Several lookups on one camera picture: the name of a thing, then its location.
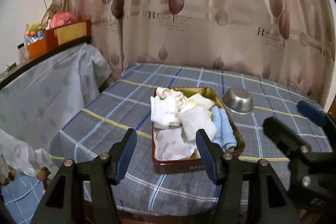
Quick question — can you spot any beige leaf curtain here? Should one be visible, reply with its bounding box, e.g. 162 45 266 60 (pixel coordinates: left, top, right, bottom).
56 0 335 105

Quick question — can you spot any grey plaid tablecloth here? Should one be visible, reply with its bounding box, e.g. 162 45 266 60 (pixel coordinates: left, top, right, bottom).
50 64 331 216

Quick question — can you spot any orange box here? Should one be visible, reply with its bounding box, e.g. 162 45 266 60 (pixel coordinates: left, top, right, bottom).
27 38 48 59

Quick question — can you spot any white embroidered cloth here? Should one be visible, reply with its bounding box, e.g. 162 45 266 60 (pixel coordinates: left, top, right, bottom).
150 96 181 130

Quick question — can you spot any steel bowl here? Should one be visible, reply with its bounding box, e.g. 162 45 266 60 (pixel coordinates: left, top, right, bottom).
221 86 254 115

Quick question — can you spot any fluffy white towel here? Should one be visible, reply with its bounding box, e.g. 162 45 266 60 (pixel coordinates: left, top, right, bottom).
179 106 217 141

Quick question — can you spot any floral white cloth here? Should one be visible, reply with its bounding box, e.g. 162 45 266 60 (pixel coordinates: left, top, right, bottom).
153 127 196 161

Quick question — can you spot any cream sock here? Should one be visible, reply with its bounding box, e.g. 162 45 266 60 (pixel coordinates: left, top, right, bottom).
155 87 188 111

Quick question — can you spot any red yellow cardboard box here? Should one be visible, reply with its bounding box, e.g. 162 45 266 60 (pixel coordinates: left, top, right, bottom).
45 20 92 51

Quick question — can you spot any grey plastic cover sheet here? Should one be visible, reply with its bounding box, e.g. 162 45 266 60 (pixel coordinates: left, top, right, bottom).
1 43 111 177

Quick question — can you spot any light blue towel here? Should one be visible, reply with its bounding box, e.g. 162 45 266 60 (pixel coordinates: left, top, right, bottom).
211 106 237 152

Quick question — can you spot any red gold toffee tin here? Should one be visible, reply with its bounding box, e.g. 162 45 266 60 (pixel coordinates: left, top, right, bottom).
151 87 245 174

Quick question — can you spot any pink plastic bag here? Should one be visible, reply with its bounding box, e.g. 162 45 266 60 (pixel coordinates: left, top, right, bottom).
49 12 76 28

